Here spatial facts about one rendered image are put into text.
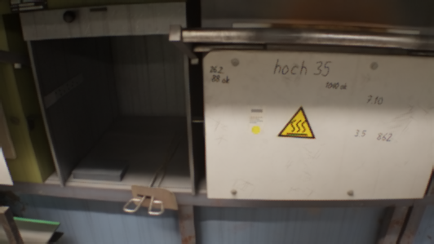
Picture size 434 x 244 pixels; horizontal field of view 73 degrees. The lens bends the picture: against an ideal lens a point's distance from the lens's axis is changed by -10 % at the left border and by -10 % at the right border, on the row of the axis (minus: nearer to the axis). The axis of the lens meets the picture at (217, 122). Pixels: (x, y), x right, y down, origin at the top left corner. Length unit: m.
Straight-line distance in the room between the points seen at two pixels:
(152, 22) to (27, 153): 0.63
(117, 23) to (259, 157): 0.50
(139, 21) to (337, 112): 0.53
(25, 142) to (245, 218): 0.80
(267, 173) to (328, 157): 0.16
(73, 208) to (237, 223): 0.63
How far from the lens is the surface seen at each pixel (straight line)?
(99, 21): 0.89
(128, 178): 1.15
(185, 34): 0.61
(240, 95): 0.75
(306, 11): 0.85
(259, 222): 1.20
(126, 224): 1.29
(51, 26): 0.95
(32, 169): 1.23
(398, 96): 0.84
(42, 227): 1.33
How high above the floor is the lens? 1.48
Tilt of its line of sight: 24 degrees down
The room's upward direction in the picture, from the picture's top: 1 degrees counter-clockwise
